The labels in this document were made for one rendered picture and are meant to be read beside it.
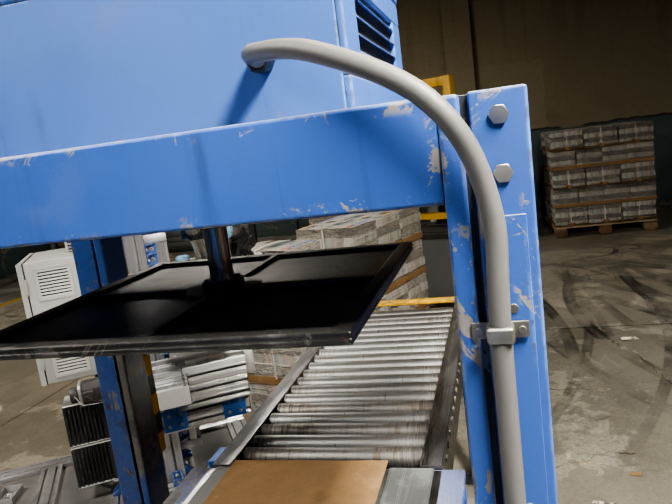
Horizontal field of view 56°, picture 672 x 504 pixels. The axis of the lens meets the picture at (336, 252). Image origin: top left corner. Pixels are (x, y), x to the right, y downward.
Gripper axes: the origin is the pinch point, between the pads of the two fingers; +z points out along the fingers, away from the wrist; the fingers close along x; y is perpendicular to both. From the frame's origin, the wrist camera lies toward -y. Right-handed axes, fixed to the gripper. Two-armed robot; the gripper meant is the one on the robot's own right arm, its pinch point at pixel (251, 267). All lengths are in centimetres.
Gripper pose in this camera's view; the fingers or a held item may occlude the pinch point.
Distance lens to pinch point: 301.2
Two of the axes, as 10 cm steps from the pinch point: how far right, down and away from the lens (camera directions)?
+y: 4.0, -6.7, 6.3
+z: 3.7, 7.4, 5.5
